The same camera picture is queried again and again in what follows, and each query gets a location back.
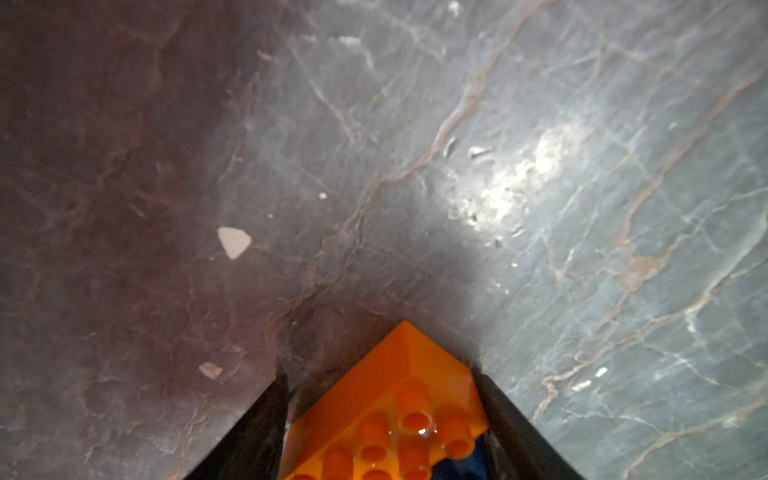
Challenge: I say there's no orange lego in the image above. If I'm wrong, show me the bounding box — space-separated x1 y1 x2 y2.
279 321 489 479

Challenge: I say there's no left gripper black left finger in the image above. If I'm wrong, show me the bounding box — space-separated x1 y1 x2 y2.
185 371 290 480

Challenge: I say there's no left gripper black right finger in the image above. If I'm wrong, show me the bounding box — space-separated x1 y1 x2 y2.
472 368 583 479

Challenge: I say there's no blue lego front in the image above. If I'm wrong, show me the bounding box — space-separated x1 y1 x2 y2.
431 438 488 480

